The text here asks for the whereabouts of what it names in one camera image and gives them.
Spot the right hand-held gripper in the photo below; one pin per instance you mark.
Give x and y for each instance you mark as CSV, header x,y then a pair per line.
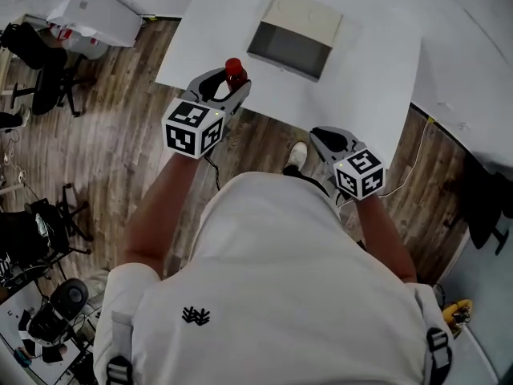
x,y
360,175

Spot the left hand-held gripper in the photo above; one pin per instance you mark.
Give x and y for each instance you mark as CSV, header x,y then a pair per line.
x,y
187,134

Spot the small red bottle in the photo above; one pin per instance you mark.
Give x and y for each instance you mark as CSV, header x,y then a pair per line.
x,y
235,72

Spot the grey box with beige lid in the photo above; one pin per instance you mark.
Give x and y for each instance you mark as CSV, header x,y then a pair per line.
x,y
298,34

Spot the person's left forearm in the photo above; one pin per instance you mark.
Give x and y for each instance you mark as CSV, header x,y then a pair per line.
x,y
160,215

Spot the person's right forearm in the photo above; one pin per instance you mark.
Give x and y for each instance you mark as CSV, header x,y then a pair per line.
x,y
380,235

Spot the person's white shoe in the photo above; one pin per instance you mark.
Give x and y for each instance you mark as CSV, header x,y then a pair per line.
x,y
298,152

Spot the person's white shirt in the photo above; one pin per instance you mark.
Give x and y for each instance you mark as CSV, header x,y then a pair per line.
x,y
272,275

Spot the black swivel chair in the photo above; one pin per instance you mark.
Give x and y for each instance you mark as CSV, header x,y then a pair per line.
x,y
483,207

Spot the black office chair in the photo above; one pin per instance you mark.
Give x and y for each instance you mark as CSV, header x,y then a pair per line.
x,y
40,66

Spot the yellow object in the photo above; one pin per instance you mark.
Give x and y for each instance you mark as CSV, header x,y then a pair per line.
x,y
459,311

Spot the black chair with clothes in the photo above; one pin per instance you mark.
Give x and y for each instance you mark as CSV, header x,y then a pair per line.
x,y
36,235

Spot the black round speaker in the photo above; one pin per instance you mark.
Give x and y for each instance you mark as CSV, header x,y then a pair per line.
x,y
70,297

